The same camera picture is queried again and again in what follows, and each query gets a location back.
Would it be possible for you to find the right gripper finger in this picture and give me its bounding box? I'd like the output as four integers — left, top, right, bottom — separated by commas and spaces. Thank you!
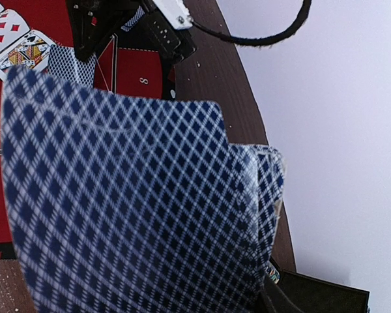
259, 275, 303, 313

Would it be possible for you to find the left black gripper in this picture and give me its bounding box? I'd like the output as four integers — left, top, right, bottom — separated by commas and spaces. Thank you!
65, 0, 197, 64

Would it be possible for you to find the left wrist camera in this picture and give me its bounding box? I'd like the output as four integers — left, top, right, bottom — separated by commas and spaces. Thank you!
153, 0, 193, 31

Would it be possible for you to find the black poker chip case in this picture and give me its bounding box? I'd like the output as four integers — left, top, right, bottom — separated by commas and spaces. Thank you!
270, 259, 370, 313

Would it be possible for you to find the face-down community card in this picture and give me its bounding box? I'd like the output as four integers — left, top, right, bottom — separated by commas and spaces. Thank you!
48, 45, 97, 87

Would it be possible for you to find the face-up diamonds card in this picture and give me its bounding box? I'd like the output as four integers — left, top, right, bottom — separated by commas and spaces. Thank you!
0, 9, 30, 53

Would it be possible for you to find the face-up king card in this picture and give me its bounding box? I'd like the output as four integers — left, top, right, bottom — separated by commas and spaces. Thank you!
0, 29, 55, 81

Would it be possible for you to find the round red black poker mat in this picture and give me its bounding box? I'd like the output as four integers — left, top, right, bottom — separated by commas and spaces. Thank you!
0, 1, 175, 260

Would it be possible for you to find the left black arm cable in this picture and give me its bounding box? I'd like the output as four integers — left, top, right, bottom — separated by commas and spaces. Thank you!
192, 0, 313, 50

